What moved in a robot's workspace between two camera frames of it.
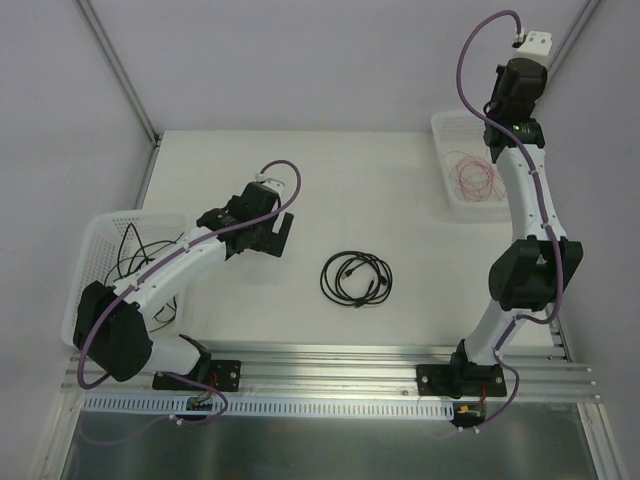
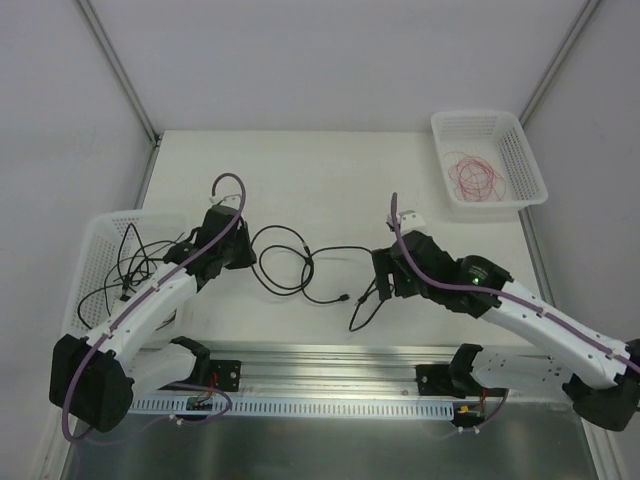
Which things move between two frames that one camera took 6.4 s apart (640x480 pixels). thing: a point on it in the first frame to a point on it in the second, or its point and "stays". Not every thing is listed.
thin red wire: [474, 179] stays
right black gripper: [500, 84] to [381, 270]
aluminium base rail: [533, 373] stays
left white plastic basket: [114, 243] stays
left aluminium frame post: [118, 71] stays
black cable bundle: [356, 278] to [282, 264]
